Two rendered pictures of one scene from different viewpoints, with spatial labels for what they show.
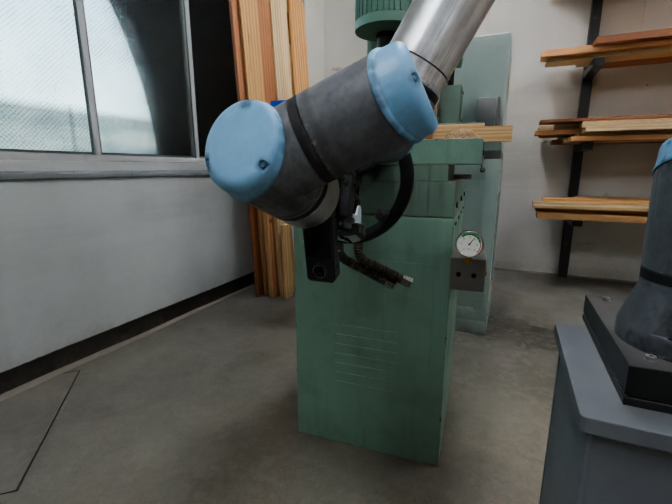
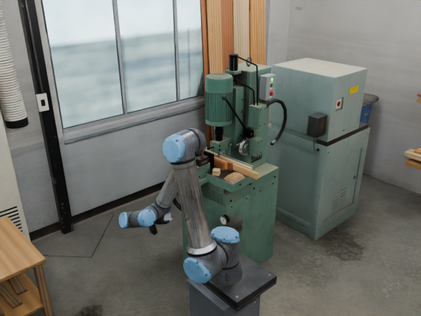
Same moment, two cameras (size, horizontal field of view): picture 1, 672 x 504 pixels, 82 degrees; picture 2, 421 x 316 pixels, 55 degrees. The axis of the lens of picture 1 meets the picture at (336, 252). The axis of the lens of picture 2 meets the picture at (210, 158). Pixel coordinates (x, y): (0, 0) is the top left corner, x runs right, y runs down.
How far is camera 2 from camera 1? 2.08 m
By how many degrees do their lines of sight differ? 27
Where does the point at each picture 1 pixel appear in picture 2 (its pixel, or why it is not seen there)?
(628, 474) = (194, 293)
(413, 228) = (214, 205)
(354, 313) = not seen: hidden behind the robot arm
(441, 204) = (222, 201)
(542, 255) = not seen: outside the picture
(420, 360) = not seen: hidden behind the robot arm
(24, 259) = (95, 167)
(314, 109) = (131, 219)
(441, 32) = (163, 199)
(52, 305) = (104, 185)
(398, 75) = (140, 220)
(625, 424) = (191, 283)
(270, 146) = (124, 224)
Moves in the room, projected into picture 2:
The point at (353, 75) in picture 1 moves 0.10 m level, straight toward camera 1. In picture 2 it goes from (136, 217) to (124, 226)
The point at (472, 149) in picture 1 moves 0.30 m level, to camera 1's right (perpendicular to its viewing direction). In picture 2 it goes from (229, 187) to (275, 197)
